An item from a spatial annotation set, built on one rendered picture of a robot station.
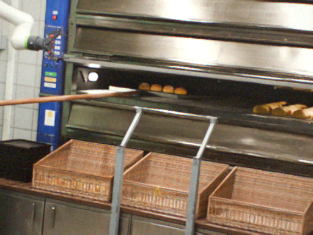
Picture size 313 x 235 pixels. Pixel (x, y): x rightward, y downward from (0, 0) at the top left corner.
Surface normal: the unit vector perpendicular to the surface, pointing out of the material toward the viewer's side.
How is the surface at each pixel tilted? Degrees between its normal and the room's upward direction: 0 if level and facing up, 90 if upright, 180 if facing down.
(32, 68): 90
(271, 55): 70
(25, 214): 90
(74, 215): 90
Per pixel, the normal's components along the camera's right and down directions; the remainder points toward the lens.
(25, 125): -0.43, 0.09
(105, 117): -0.36, -0.25
